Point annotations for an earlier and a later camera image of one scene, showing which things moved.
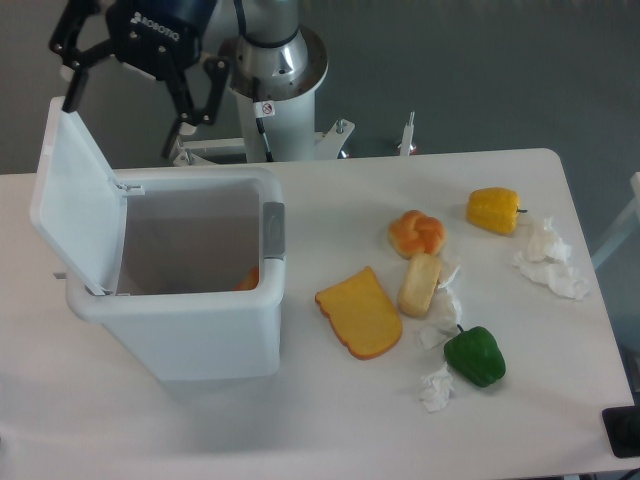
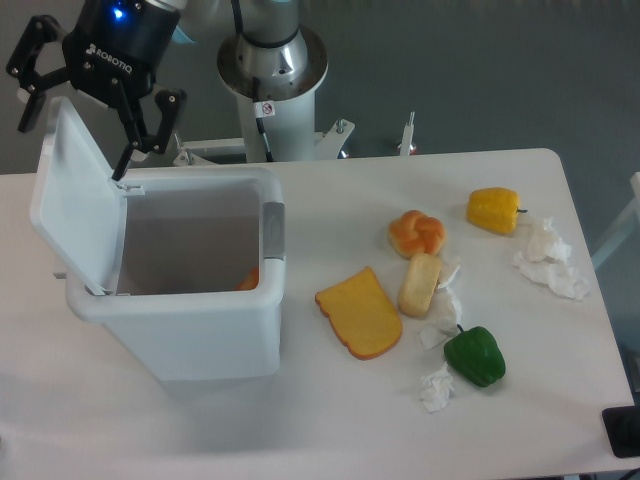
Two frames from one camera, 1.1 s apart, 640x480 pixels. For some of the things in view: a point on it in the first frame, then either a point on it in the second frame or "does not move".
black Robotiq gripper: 160,37 to 112,55
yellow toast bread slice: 361,315 does not move
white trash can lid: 76,204 does not move
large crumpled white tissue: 547,260 does not move
